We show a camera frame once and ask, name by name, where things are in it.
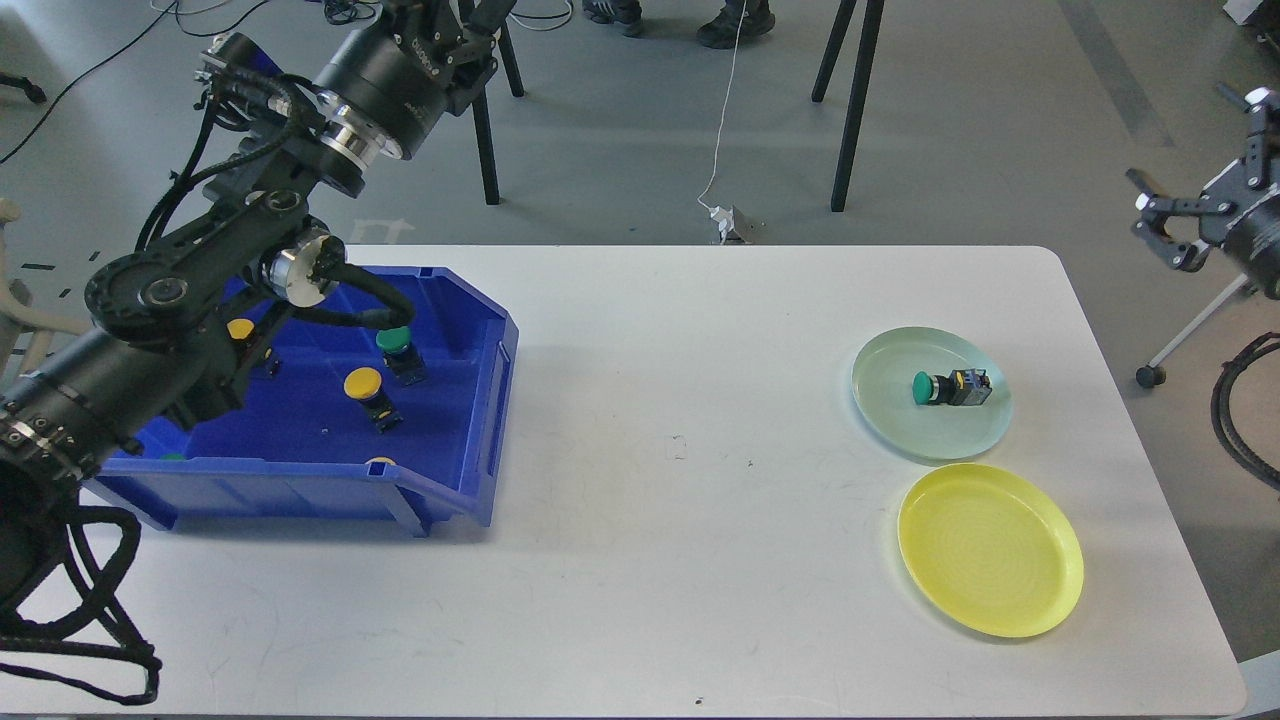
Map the black tripod leg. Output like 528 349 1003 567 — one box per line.
810 0 858 102
471 59 500 206
495 24 526 99
829 1 886 213

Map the white cable with plug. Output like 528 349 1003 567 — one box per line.
698 0 754 246

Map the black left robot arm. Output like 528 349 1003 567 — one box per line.
3 1 515 706

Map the light green plate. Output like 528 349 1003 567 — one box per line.
851 325 1014 464

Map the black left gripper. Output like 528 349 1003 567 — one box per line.
314 0 516 160

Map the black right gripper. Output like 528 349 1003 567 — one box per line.
1125 82 1279 300

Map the blue plastic bin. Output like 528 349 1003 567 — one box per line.
86 266 518 537

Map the yellow plate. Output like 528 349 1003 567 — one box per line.
896 462 1085 639

